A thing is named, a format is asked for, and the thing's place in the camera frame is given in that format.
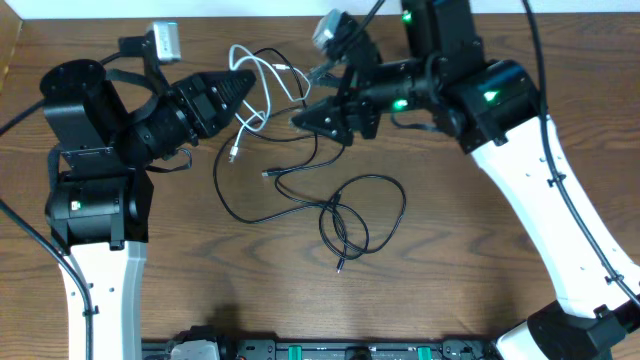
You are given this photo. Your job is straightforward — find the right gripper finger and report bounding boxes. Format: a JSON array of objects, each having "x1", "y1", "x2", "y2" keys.
[
  {"x1": 291, "y1": 96, "x2": 353, "y2": 146},
  {"x1": 306, "y1": 61, "x2": 342, "y2": 88}
]

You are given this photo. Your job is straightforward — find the black USB-A cable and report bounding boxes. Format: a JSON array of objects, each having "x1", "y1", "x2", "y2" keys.
[{"x1": 212, "y1": 47, "x2": 347, "y2": 225}]

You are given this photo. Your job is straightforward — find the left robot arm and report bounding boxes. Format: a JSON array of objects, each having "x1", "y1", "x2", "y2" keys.
[{"x1": 40, "y1": 59, "x2": 256, "y2": 359}]

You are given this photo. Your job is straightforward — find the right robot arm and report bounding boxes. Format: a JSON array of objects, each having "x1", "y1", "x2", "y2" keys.
[{"x1": 292, "y1": 0, "x2": 639, "y2": 359}]

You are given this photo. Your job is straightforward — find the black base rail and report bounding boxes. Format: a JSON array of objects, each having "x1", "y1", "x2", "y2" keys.
[{"x1": 142, "y1": 326, "x2": 500, "y2": 360}]

